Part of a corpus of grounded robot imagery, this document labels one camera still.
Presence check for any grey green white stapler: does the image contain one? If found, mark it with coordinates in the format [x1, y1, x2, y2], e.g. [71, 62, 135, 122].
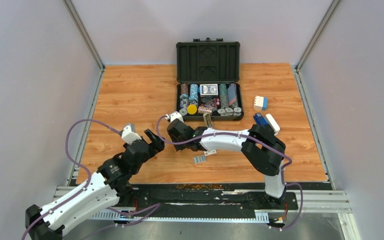
[203, 112, 214, 129]

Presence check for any grey staple strip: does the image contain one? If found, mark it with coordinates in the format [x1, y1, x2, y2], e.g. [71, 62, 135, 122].
[193, 155, 207, 165]

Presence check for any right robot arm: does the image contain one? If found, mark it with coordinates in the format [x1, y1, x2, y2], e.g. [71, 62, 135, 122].
[167, 119, 286, 209]

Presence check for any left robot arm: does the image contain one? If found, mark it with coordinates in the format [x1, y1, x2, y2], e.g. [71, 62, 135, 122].
[22, 129, 165, 240]

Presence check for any blue stapler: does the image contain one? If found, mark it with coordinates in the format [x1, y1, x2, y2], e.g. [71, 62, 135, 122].
[253, 112, 268, 126]

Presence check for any yellow dealer chip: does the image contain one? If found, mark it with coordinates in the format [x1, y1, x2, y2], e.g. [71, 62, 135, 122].
[187, 104, 198, 115]

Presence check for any blue playing card deck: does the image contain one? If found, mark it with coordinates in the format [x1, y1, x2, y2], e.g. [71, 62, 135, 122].
[199, 84, 219, 97]

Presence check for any black poker chip case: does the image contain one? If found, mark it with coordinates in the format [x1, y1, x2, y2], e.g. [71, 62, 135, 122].
[175, 38, 244, 111]

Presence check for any white blue toy block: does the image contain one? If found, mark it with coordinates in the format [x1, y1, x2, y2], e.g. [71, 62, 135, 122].
[253, 95, 269, 111]

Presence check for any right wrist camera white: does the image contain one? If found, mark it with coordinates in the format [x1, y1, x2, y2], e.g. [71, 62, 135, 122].
[167, 111, 184, 123]

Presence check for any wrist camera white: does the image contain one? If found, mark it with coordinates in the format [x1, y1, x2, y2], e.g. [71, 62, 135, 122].
[120, 123, 142, 145]
[167, 111, 184, 123]

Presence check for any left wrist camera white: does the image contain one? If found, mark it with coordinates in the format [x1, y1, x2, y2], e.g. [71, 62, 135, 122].
[120, 123, 142, 145]

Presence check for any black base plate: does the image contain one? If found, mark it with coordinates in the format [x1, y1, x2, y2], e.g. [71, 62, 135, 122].
[115, 183, 300, 219]

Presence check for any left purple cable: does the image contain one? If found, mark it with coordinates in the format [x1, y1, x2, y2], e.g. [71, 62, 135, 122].
[21, 119, 161, 240]

